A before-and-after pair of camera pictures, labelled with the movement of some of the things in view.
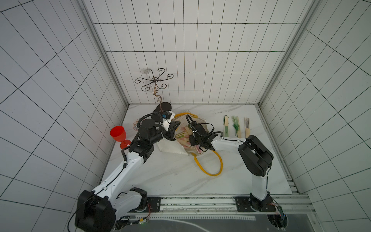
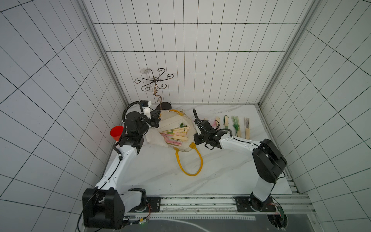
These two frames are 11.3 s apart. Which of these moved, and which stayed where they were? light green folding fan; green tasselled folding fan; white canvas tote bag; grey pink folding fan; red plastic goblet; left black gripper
Moved: left black gripper; white canvas tote bag
Stayed: grey pink folding fan; green tasselled folding fan; light green folding fan; red plastic goblet
